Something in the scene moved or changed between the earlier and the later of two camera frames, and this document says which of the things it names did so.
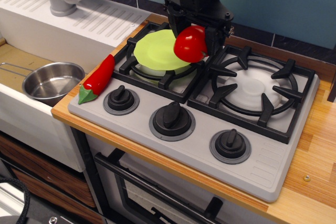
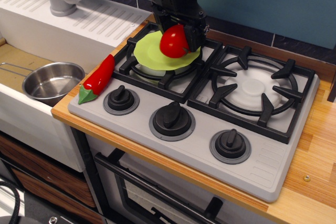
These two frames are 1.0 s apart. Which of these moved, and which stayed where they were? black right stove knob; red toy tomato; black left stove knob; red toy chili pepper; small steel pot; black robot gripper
Moved: black robot gripper; red toy tomato
Stayed: black left stove knob; small steel pot; red toy chili pepper; black right stove knob
